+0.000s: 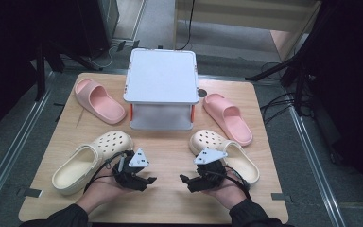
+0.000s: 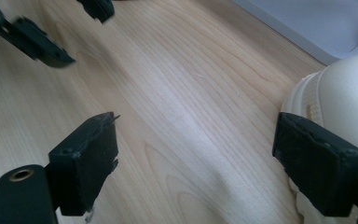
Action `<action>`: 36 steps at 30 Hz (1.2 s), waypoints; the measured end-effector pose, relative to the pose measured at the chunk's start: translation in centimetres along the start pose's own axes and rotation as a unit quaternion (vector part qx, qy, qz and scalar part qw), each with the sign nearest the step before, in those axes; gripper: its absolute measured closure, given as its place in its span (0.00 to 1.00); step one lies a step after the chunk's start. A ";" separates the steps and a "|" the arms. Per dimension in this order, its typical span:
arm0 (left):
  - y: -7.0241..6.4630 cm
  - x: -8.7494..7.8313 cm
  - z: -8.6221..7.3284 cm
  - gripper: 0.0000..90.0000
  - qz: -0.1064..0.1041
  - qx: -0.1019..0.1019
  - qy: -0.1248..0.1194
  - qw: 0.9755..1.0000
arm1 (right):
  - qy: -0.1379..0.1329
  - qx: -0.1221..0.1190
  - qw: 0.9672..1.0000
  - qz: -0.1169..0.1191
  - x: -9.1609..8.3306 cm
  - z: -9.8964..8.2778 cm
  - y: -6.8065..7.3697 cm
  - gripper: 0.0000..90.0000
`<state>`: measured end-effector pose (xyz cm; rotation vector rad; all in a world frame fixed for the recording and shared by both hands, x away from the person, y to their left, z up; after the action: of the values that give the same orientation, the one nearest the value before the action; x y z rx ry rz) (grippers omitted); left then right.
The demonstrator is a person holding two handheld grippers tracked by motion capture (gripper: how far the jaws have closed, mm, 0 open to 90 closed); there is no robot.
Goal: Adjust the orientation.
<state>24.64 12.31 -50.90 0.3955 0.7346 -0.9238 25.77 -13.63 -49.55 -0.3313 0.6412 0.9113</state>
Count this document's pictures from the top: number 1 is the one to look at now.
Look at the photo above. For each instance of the white and orange shoe rack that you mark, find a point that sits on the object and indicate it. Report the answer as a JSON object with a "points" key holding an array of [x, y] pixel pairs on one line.
{"points": [[160, 75]]}

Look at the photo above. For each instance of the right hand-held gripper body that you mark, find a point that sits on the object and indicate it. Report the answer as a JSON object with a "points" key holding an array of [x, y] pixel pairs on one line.
{"points": [[209, 156]]}

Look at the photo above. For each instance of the dark round table grommet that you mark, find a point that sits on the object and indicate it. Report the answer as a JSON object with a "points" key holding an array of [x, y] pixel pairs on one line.
{"points": [[203, 93]]}

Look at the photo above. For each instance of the person's right hand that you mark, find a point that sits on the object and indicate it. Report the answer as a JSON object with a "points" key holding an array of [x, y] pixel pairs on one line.
{"points": [[230, 194]]}

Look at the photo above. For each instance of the black curtain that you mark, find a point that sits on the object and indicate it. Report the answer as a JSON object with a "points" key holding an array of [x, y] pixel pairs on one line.
{"points": [[3, 63], [353, 94]]}

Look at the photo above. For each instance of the black tripod stand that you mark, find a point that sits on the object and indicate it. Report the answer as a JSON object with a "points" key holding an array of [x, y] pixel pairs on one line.
{"points": [[299, 88], [40, 78]]}

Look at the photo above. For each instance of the black cabinet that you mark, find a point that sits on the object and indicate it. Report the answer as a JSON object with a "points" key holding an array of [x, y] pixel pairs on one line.
{"points": [[91, 25]]}

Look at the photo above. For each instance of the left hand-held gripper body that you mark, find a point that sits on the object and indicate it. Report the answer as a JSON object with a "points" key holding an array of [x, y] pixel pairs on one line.
{"points": [[137, 159]]}

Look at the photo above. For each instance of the metal floor rail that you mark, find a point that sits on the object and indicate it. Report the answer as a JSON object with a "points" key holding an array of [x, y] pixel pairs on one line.
{"points": [[19, 138], [315, 164]]}

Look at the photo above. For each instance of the beige wooden furniture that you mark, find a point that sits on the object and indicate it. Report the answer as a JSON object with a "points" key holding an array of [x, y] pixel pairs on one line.
{"points": [[233, 12]]}

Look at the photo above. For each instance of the pink slipper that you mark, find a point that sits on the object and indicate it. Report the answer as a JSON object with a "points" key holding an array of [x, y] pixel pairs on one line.
{"points": [[230, 119], [104, 105]]}

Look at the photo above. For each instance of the person's left hand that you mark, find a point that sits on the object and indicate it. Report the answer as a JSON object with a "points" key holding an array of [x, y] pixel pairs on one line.
{"points": [[100, 192]]}

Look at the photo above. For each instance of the cream clog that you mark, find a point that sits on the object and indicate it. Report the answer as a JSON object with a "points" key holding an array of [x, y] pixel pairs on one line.
{"points": [[75, 171], [211, 138]]}

